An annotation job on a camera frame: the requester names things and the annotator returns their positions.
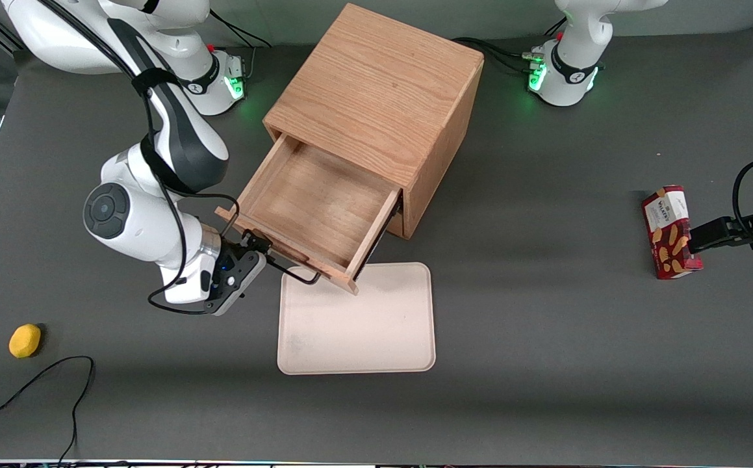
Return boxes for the black cables at right arm base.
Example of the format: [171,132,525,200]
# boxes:
[206,9,274,84]

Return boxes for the black cables at left arm base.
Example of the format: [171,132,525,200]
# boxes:
[452,18,567,77]

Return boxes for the thin black cable on table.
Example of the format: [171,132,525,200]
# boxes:
[0,356,96,464]

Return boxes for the black metal drawer handle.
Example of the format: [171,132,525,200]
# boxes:
[266,250,322,286]

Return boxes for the wooden drawer cabinet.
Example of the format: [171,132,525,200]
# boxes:
[262,3,486,241]

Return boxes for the black cables at arm base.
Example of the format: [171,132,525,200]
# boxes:
[206,9,274,84]
[452,18,567,77]

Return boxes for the beige plastic tray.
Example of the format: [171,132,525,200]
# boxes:
[277,262,437,376]

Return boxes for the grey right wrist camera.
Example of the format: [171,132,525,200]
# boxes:
[206,251,268,317]

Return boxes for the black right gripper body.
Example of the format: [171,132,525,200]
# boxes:
[202,239,251,306]

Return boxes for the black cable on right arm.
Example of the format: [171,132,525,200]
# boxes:
[44,0,242,315]

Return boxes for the yellow lemon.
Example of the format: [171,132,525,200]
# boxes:
[8,324,42,359]

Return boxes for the red shortbread cookie box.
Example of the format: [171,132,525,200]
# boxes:
[641,185,704,280]

